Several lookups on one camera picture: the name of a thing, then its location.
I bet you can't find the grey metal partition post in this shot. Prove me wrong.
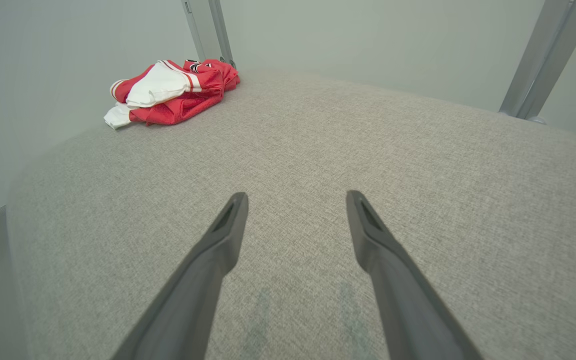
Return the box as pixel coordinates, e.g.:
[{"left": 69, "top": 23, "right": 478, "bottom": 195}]
[
  {"left": 208, "top": 0, "right": 237, "bottom": 68},
  {"left": 182, "top": 0, "right": 216, "bottom": 63},
  {"left": 517, "top": 0, "right": 576, "bottom": 125},
  {"left": 499, "top": 0, "right": 576, "bottom": 118}
]

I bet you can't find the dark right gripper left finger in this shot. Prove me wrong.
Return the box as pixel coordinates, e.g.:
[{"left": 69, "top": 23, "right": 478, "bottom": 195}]
[{"left": 110, "top": 192, "right": 250, "bottom": 360}]

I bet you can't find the red white basketball jersey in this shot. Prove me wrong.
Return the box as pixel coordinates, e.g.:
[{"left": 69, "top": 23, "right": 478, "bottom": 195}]
[{"left": 103, "top": 58, "right": 241, "bottom": 131}]

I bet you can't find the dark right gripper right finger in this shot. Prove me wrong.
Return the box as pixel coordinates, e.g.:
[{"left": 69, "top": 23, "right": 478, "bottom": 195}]
[{"left": 346, "top": 190, "right": 484, "bottom": 360}]

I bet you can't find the grey fabric sofa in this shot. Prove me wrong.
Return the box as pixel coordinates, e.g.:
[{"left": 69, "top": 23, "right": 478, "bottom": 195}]
[{"left": 5, "top": 67, "right": 576, "bottom": 360}]

